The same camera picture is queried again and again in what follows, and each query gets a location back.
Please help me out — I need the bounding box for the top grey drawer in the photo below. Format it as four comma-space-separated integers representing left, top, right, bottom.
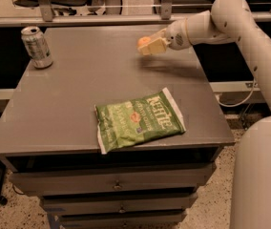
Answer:
10, 163, 216, 197

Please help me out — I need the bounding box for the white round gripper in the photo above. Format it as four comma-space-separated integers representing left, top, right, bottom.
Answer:
138, 20, 192, 55

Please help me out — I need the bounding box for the white cable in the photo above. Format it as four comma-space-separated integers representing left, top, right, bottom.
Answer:
219, 78, 257, 109

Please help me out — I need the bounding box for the grey metal rail frame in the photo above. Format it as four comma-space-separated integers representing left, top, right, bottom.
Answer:
0, 0, 271, 27

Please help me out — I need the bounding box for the middle grey drawer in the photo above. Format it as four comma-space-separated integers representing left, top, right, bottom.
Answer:
41, 193, 198, 216

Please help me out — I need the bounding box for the grey drawer cabinet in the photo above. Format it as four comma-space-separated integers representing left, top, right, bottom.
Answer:
0, 26, 234, 229

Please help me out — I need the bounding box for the bottom grey drawer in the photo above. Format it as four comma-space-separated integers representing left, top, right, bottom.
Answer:
57, 210, 186, 229

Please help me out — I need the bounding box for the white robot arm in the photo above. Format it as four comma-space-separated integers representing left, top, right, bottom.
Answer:
137, 0, 271, 229

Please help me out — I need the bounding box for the silver green soda can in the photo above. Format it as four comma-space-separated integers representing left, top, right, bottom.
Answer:
21, 26, 53, 69

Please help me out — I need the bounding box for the orange fruit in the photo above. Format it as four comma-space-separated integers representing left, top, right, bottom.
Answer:
137, 36, 151, 47

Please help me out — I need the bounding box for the grey drawer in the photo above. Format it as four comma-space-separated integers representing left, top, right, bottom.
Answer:
57, 210, 186, 229
10, 163, 216, 197
41, 193, 198, 216

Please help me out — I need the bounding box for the green jalapeno chip bag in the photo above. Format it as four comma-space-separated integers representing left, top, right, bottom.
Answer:
95, 88, 186, 155

